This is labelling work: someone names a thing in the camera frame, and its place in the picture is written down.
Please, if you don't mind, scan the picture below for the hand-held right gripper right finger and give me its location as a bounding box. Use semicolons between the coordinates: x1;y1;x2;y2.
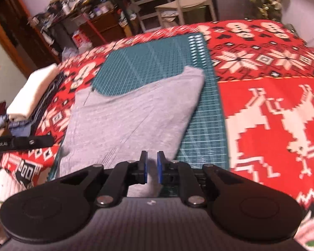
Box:
157;151;248;207

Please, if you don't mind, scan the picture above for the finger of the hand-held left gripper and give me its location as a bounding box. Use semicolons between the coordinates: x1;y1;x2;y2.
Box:
14;134;54;151

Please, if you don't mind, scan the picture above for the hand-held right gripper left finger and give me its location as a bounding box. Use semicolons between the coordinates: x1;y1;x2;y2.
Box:
56;151;149;206

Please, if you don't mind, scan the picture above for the grey ribbed polo shirt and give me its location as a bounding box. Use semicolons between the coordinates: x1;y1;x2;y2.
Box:
59;66;206;198

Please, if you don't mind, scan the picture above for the dark striped folded garment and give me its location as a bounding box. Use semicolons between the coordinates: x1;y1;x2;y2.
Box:
23;70;68;136

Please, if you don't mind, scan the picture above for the white folded sweater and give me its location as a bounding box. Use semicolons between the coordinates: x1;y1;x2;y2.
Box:
6;63;59;121

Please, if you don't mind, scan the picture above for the white plastic bag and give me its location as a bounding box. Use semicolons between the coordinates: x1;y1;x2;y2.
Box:
61;47;79;62

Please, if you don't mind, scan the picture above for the green cutting mat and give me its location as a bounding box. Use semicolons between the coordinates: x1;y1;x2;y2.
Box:
48;33;229;198

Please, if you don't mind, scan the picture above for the red cardboard box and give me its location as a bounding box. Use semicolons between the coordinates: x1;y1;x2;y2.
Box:
72;29;92;47

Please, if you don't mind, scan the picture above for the red patterned blanket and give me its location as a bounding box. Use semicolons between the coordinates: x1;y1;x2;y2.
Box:
0;18;314;241

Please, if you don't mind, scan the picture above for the wooden drawer cabinet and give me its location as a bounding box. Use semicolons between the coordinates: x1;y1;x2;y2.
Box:
80;9;133;45

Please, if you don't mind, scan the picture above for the white drawer unit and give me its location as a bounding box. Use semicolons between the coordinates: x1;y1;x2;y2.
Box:
127;0;172;33

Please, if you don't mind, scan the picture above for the beige plastic chair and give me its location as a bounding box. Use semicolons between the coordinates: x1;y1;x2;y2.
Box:
154;0;217;27

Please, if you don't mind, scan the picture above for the small decorated Christmas tree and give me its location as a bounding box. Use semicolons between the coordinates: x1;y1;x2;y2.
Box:
250;0;283;21

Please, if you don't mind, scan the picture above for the wooden door frame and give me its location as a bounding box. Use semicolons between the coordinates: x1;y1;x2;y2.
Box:
0;0;62;77

